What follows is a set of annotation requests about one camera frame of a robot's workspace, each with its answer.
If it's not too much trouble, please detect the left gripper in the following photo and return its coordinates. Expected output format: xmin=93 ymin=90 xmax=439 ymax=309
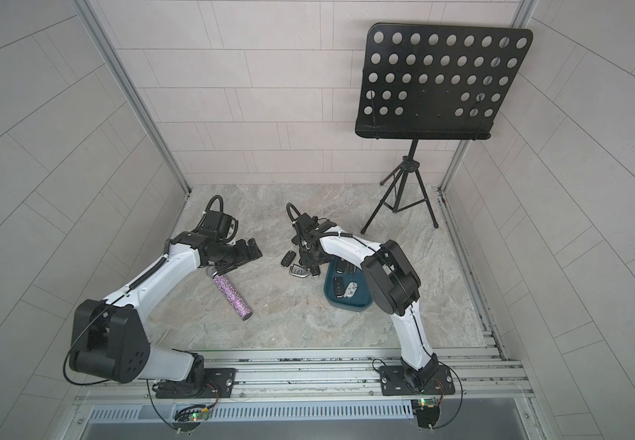
xmin=210 ymin=236 xmax=266 ymax=274

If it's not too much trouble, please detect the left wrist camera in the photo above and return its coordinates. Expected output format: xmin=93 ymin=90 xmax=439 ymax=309
xmin=198 ymin=211 xmax=239 ymax=243

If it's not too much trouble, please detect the circuit board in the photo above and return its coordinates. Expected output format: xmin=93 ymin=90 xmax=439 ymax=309
xmin=173 ymin=404 xmax=214 ymax=433
xmin=411 ymin=398 xmax=442 ymax=430

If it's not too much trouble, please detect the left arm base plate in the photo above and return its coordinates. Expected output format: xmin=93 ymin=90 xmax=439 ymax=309
xmin=151 ymin=368 xmax=238 ymax=400

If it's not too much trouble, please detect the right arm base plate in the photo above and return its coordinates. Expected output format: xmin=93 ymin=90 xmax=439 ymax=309
xmin=376 ymin=364 xmax=457 ymax=396

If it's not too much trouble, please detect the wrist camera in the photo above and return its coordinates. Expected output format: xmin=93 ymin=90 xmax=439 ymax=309
xmin=198 ymin=211 xmax=239 ymax=243
xmin=293 ymin=213 xmax=320 ymax=238

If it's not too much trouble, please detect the white key fob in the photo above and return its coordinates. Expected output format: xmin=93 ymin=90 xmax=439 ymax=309
xmin=344 ymin=282 xmax=359 ymax=298

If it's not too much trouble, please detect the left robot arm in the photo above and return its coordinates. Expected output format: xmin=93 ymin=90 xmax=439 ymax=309
xmin=62 ymin=231 xmax=262 ymax=393

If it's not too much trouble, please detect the teal storage tray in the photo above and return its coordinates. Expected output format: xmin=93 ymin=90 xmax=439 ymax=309
xmin=324 ymin=258 xmax=372 ymax=312

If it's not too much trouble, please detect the black key fob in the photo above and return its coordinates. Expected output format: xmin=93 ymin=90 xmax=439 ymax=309
xmin=335 ymin=260 xmax=350 ymax=274
xmin=280 ymin=250 xmax=296 ymax=268
xmin=333 ymin=277 xmax=346 ymax=298

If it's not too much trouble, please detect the purple glitter tube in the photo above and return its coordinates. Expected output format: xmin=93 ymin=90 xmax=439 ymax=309
xmin=208 ymin=268 xmax=253 ymax=321

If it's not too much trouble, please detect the silver BMW key fob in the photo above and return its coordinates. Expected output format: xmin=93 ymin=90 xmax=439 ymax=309
xmin=289 ymin=264 xmax=311 ymax=279

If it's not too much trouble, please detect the left circuit board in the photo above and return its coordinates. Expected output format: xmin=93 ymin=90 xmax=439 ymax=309
xmin=173 ymin=404 xmax=214 ymax=433

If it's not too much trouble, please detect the black music stand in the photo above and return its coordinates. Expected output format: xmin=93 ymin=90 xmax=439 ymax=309
xmin=355 ymin=23 xmax=534 ymax=213

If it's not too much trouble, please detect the black key fob bottom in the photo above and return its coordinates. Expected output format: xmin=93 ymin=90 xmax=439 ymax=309
xmin=333 ymin=277 xmax=346 ymax=298

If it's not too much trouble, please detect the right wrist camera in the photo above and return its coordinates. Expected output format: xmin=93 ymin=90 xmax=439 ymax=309
xmin=293 ymin=213 xmax=320 ymax=238

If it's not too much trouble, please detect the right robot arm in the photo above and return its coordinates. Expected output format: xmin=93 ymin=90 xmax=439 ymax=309
xmin=293 ymin=221 xmax=439 ymax=389

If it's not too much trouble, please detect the right circuit board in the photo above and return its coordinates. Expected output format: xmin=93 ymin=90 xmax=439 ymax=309
xmin=411 ymin=398 xmax=442 ymax=430

